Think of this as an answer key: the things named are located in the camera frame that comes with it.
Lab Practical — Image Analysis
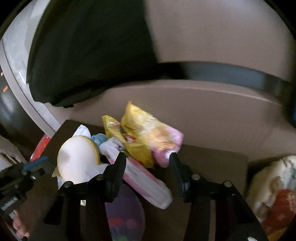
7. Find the pink white tissue pack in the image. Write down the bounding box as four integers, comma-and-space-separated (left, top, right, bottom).
99, 137, 173, 209

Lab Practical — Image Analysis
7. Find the yellow pink snack wrapper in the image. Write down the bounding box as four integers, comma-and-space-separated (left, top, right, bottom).
102, 102, 184, 168

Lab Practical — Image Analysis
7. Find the white blue plastic bag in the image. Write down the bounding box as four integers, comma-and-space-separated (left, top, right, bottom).
72, 125, 107, 147

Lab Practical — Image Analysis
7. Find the purple pink sponge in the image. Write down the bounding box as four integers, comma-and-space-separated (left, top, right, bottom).
105, 183, 145, 241

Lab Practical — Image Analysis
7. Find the trash bin with white liner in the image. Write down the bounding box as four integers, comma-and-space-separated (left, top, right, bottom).
246, 155, 295, 240

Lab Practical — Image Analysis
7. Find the white kitchen countertop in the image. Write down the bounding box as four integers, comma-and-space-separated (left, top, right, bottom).
1, 1, 61, 137

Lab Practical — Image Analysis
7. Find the person's left hand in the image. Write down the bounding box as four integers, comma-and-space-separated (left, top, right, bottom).
13, 210, 30, 238

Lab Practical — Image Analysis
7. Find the black hanging cloth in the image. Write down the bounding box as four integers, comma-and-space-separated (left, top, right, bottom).
26, 1, 188, 108

